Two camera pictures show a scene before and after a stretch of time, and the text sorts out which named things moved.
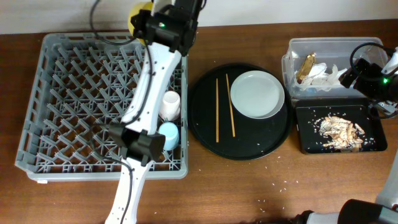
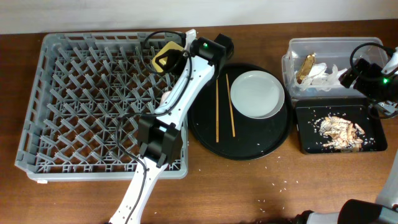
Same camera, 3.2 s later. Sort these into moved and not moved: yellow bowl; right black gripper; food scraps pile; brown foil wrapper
Moved: yellow bowl
Not moved: brown foil wrapper; food scraps pile; right black gripper
